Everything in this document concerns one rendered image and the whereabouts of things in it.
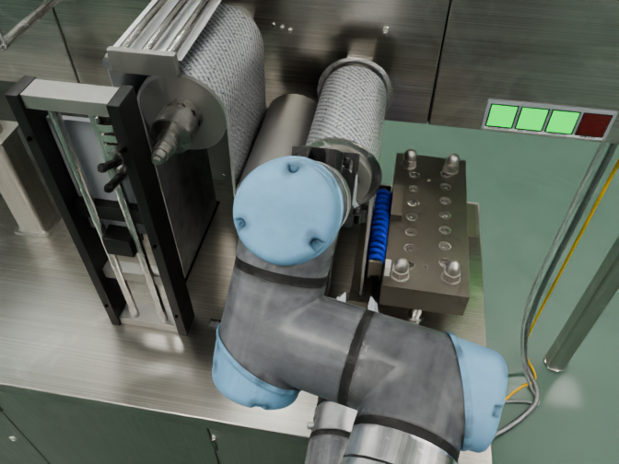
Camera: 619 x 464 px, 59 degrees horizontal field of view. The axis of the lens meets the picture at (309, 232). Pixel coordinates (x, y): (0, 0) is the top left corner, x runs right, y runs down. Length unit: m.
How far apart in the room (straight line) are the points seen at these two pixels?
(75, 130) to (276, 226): 0.54
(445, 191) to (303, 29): 0.45
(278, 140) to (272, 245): 0.64
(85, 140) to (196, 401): 0.50
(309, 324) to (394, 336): 0.06
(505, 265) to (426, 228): 1.42
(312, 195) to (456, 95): 0.84
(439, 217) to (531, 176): 1.88
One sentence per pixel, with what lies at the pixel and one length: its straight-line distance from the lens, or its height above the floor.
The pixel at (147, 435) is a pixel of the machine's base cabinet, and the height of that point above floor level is 0.70.
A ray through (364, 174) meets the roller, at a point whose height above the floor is 1.27.
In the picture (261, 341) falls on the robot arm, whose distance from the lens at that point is 0.41.
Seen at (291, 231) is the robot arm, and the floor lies 1.57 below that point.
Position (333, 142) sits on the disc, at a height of 1.32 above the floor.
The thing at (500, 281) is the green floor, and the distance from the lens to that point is 2.48.
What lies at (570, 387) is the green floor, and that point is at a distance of 2.28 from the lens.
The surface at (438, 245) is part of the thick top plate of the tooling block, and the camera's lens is 1.12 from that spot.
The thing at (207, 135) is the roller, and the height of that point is 1.30.
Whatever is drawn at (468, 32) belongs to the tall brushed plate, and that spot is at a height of 1.35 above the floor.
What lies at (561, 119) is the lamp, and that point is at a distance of 1.24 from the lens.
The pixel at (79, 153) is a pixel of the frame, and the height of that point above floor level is 1.32.
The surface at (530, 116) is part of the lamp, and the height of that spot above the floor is 1.19.
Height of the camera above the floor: 1.84
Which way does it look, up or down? 47 degrees down
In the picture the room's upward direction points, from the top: straight up
